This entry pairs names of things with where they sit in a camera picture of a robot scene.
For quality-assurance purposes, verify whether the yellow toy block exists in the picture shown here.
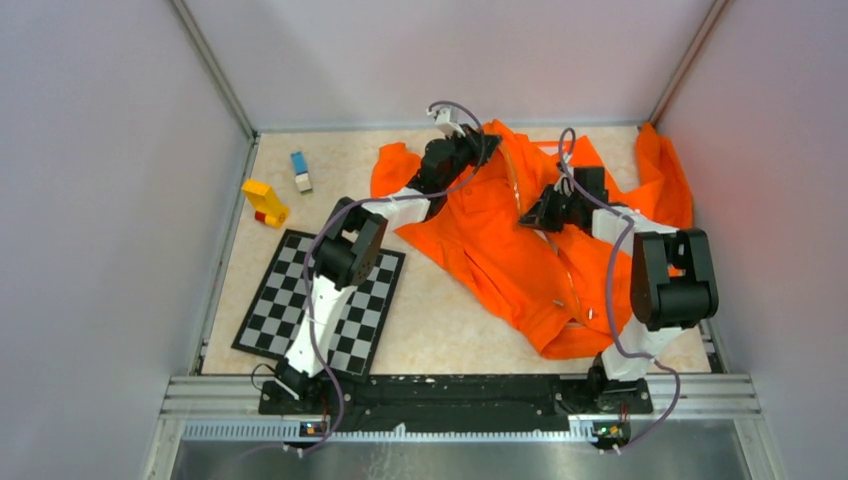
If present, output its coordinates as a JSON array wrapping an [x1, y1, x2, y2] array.
[[241, 179, 290, 228]]

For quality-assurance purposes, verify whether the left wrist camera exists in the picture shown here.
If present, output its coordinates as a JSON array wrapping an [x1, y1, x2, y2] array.
[[429, 106, 465, 138]]

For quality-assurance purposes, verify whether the blue and white block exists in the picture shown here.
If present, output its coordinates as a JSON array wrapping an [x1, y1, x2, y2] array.
[[290, 151, 313, 194]]

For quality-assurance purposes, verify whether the black white checkerboard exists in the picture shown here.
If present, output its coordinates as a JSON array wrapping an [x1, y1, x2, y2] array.
[[231, 229, 407, 384]]

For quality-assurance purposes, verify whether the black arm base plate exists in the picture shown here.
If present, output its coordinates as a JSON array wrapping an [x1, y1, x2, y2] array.
[[258, 374, 654, 416]]

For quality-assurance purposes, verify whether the aluminium front rail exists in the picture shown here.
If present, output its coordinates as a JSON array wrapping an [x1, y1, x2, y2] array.
[[160, 374, 762, 445]]

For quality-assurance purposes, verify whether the orange fleece jacket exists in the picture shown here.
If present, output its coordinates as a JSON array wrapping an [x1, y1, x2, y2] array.
[[370, 119, 693, 360]]

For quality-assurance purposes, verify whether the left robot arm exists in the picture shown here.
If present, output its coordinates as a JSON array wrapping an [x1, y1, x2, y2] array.
[[274, 125, 501, 414]]

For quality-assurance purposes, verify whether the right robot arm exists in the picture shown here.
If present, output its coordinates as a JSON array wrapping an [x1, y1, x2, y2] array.
[[519, 167, 719, 412]]

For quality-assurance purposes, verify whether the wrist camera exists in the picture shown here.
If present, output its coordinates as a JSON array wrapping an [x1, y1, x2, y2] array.
[[554, 172, 574, 197], [429, 106, 465, 138]]

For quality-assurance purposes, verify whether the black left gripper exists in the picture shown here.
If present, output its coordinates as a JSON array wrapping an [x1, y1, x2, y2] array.
[[439, 123, 499, 189]]

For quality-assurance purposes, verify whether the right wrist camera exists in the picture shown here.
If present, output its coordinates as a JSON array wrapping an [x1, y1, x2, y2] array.
[[554, 172, 574, 197]]

